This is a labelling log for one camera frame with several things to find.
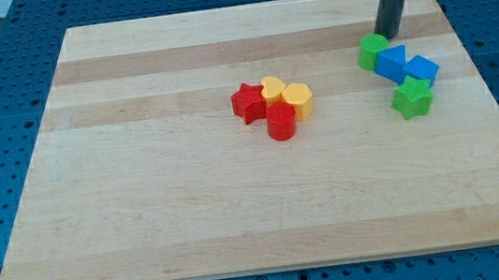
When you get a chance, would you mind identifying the yellow heart block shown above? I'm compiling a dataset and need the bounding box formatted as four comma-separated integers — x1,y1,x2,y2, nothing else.
261,76,286,107

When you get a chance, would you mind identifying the red cylinder block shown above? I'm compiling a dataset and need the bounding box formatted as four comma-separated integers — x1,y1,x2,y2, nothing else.
266,102,297,141

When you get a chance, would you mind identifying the yellow hexagon block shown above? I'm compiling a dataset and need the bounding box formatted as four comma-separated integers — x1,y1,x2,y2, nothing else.
281,82,314,121

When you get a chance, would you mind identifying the green cylinder block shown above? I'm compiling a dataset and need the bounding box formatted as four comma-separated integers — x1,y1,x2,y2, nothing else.
358,33,389,71

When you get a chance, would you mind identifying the green star block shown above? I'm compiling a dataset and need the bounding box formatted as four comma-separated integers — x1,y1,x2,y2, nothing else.
390,76,434,120

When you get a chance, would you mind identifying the wooden board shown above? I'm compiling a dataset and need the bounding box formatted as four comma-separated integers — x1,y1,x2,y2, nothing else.
0,0,499,280

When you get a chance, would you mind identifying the blue cube block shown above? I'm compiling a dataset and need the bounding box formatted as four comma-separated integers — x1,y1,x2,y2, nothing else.
403,55,439,86

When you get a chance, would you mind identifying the red star block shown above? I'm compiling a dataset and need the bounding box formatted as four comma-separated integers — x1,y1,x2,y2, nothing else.
230,82,267,125

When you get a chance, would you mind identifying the blue triangle block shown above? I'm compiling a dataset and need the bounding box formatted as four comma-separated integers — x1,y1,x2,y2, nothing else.
375,44,406,84

